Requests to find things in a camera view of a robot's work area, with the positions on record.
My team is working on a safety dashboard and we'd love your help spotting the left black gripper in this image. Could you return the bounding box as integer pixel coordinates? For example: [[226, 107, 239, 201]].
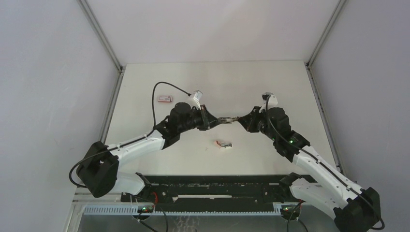
[[177, 104, 220, 133]]

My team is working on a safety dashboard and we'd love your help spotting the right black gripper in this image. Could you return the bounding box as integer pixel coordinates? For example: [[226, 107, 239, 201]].
[[240, 106, 278, 141]]

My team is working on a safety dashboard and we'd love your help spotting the tan stapler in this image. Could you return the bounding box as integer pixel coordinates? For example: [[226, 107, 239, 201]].
[[218, 116, 239, 124]]

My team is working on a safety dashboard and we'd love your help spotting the pink stapler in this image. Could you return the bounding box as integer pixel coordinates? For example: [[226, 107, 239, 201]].
[[216, 140, 233, 148]]

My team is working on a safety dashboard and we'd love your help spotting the red white staple box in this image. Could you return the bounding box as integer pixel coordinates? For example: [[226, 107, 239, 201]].
[[158, 95, 173, 103]]

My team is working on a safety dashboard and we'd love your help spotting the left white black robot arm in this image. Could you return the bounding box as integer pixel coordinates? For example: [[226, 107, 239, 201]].
[[72, 102, 221, 202]]

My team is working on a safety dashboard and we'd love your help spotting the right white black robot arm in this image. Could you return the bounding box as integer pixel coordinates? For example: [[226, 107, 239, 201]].
[[238, 106, 385, 232]]

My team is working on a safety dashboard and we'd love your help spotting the right black camera cable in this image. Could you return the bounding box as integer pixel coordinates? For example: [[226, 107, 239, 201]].
[[264, 97, 385, 231]]

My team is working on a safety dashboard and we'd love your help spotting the black camera cable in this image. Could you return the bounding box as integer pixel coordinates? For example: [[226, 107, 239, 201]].
[[264, 97, 385, 231], [68, 81, 193, 189]]

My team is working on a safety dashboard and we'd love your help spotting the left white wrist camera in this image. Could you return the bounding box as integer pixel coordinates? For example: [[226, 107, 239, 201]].
[[187, 90, 203, 110]]

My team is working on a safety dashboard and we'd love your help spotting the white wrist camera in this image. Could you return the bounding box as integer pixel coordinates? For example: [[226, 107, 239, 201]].
[[261, 92, 278, 111], [187, 90, 203, 110]]

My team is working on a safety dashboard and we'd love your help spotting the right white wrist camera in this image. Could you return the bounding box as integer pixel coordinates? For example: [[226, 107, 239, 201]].
[[261, 92, 278, 111]]

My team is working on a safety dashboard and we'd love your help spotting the left black camera cable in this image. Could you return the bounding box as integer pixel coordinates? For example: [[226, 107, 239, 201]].
[[68, 81, 193, 189]]

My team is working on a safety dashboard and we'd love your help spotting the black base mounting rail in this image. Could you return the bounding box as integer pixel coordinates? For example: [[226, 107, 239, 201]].
[[120, 174, 298, 212]]

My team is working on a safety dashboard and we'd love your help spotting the right aluminium frame post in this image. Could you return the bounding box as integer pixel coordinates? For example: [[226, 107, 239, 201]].
[[306, 0, 348, 69]]

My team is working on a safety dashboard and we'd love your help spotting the aluminium frame post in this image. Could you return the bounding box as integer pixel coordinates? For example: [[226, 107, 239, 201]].
[[78, 0, 124, 73], [306, 0, 348, 69]]

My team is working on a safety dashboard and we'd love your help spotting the white slotted cable duct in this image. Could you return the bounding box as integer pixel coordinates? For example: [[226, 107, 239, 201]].
[[83, 204, 282, 216]]

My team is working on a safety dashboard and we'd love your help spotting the left aluminium frame post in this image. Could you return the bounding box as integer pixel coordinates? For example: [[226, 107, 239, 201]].
[[78, 0, 124, 73]]

